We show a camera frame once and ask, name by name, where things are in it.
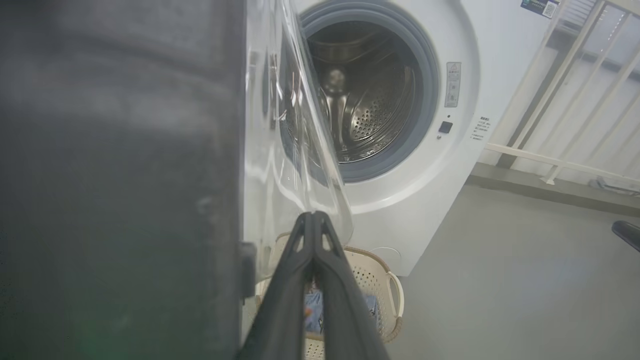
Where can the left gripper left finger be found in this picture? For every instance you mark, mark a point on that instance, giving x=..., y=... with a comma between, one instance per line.
x=280, y=310

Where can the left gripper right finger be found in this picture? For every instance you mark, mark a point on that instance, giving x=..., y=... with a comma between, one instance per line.
x=345, y=310

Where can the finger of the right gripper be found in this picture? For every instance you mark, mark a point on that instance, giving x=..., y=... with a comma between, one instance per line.
x=631, y=235

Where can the blue cartoon print garment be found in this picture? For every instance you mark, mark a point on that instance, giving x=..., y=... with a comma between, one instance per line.
x=312, y=312

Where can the dark round washer door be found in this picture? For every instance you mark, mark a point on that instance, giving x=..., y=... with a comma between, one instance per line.
x=120, y=175

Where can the white front-load washing machine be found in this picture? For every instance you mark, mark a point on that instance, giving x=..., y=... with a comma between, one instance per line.
x=405, y=220

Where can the stainless steel washing machine drum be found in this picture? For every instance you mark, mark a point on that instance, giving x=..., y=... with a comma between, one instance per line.
x=370, y=100

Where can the grey rubber door gasket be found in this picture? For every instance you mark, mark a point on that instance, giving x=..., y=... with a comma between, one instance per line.
x=425, y=100

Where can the cream perforated laundry basket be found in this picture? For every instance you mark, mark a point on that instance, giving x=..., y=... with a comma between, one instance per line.
x=375, y=280

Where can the round drain filter cover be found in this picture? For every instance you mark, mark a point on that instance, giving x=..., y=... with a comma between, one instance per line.
x=387, y=257

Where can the white slatted railing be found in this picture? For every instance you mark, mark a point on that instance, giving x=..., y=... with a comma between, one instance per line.
x=575, y=75

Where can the grey warning sticker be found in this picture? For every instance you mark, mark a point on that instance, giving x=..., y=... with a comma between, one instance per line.
x=453, y=85

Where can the small dark QR sticker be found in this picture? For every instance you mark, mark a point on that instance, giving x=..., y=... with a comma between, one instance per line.
x=539, y=7

